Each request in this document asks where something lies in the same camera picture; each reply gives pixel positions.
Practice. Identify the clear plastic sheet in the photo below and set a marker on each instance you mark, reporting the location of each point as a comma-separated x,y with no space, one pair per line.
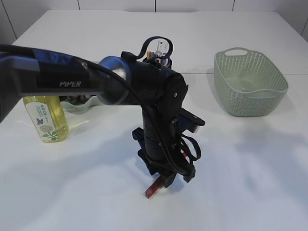
246,88

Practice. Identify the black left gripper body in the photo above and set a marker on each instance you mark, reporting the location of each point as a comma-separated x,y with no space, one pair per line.
163,145

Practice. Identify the pink small scissors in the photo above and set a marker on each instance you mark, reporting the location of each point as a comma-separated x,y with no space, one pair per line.
164,62

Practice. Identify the red glitter pen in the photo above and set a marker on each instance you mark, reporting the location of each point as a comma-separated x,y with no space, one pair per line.
177,186

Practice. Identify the green plastic woven basket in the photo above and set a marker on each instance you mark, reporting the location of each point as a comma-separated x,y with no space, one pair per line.
239,66

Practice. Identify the clear plastic ruler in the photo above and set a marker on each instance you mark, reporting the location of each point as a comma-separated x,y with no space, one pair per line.
162,48

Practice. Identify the green wavy glass plate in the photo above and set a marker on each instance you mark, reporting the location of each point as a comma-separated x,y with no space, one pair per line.
81,108

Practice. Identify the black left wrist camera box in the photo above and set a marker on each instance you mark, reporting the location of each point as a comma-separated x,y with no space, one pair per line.
189,121

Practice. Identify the purple grape bunch with leaf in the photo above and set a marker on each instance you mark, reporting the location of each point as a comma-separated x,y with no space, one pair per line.
75,99

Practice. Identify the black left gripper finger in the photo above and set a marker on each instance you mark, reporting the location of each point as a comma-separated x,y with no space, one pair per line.
167,178

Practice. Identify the black mesh pen holder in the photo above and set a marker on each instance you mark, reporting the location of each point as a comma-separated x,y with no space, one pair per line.
155,63

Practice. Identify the yellow tea drink bottle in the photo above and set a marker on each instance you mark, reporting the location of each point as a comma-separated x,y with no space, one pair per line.
48,118

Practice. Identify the gold glitter pen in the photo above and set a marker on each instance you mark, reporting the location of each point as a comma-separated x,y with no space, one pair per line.
150,55

